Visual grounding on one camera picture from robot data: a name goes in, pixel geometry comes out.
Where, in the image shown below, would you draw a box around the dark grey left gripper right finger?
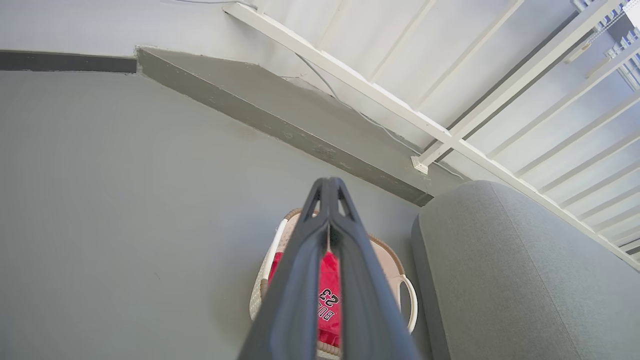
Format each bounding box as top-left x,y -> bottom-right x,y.
328,177 -> 421,360

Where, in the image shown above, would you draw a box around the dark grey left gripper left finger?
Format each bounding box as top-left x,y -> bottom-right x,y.
237,177 -> 331,360

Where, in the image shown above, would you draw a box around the beige perforated plastic laundry basket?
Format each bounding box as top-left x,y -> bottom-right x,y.
249,208 -> 419,360

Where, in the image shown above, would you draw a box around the red basketball jersey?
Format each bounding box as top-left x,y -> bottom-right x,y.
268,250 -> 342,349

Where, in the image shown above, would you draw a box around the grey fabric sofa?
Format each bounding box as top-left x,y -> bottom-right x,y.
411,180 -> 640,360

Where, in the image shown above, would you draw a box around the grey concrete ledge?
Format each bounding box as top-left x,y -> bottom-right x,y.
136,46 -> 468,207

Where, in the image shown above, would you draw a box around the white wooden ladder rack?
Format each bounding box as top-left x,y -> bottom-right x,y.
222,0 -> 640,273

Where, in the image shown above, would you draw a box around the black baseboard strip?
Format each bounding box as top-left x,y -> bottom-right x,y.
0,50 -> 138,75

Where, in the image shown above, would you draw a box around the white window blinds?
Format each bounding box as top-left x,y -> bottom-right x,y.
572,0 -> 640,92

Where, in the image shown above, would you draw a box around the thin white cable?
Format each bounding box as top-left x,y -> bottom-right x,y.
295,52 -> 468,181

